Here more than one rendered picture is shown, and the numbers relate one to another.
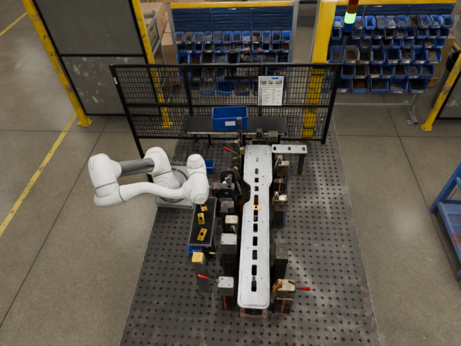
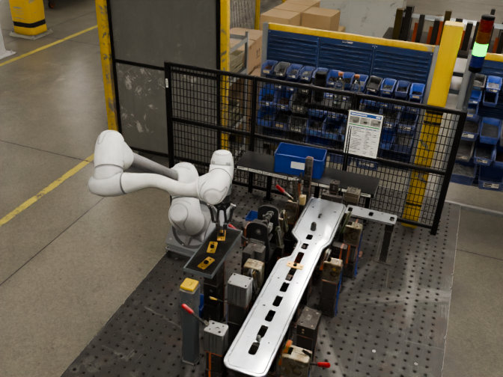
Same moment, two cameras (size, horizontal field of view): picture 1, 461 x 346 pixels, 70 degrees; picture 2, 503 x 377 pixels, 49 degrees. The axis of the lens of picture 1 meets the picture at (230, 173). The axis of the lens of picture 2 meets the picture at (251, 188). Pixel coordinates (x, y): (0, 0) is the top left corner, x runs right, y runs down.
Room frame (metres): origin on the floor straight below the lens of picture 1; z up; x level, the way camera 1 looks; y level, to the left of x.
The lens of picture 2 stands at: (-0.76, -0.40, 2.74)
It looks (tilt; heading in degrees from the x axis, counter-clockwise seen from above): 31 degrees down; 12
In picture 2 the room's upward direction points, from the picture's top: 3 degrees clockwise
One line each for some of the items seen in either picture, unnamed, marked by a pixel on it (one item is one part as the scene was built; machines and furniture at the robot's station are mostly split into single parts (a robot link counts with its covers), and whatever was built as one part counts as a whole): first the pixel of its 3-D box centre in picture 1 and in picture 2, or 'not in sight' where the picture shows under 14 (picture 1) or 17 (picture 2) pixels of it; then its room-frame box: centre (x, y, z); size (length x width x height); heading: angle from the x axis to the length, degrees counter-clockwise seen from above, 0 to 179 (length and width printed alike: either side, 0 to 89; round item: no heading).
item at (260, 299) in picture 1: (256, 210); (295, 268); (1.38, -0.17, 1.00); 1.38 x 0.22 x 0.02; 173
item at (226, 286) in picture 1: (227, 294); (215, 357); (0.83, 0.07, 0.88); 0.11 x 0.10 x 0.36; 83
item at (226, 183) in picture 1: (228, 200); (262, 253); (1.52, 0.03, 0.94); 0.18 x 0.13 x 0.49; 173
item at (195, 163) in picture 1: (196, 167); (221, 167); (1.31, 0.19, 1.54); 0.13 x 0.11 x 0.16; 6
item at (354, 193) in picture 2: (272, 149); (349, 215); (2.12, -0.39, 0.88); 0.08 x 0.08 x 0.36; 83
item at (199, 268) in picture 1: (202, 274); (190, 324); (0.95, 0.23, 0.92); 0.08 x 0.08 x 0.44; 83
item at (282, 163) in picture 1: (281, 177); (349, 250); (1.78, -0.42, 0.87); 0.12 x 0.09 x 0.35; 83
